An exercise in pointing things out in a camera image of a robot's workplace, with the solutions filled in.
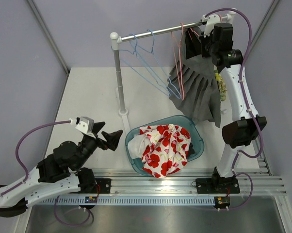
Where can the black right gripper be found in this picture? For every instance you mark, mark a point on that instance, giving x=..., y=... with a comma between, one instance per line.
x=203, y=45

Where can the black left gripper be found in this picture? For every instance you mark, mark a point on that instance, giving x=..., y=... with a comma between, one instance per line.
x=99, y=140

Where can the pink hanger with poppy skirt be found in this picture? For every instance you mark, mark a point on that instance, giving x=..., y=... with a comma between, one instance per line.
x=178, y=64

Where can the teal plastic basin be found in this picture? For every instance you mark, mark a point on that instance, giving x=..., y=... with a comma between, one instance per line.
x=179, y=120

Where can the red poppy print skirt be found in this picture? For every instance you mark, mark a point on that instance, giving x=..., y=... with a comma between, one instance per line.
x=167, y=149

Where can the blue wire hanger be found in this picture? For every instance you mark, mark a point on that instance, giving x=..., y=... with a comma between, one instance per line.
x=132, y=44
x=168, y=87

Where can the dark grey dotted skirt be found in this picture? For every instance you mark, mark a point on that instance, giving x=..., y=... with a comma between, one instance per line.
x=191, y=151

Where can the pink hanger with grey skirt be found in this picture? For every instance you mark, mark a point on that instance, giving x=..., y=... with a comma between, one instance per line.
x=194, y=33

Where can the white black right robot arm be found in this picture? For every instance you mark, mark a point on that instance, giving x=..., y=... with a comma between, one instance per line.
x=246, y=123

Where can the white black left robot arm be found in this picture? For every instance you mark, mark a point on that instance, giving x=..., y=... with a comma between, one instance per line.
x=61, y=172

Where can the lemon print skirt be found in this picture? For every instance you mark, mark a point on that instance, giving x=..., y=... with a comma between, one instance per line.
x=221, y=85

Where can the silver clothes rack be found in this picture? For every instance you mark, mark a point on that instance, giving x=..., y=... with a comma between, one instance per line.
x=116, y=40

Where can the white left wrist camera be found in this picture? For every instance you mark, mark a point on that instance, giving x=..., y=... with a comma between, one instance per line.
x=83, y=124

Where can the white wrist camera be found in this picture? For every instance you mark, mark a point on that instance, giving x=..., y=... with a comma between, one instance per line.
x=83, y=124
x=210, y=21

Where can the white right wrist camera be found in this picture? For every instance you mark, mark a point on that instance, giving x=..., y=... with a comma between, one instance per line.
x=210, y=21

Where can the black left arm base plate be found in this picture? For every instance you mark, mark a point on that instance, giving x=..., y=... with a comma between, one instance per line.
x=103, y=186

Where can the white slotted cable duct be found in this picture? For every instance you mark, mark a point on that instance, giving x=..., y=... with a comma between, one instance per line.
x=132, y=200

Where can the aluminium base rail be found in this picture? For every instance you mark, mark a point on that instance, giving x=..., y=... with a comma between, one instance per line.
x=129, y=182

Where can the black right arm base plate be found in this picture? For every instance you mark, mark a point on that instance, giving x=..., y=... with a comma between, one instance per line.
x=208, y=186

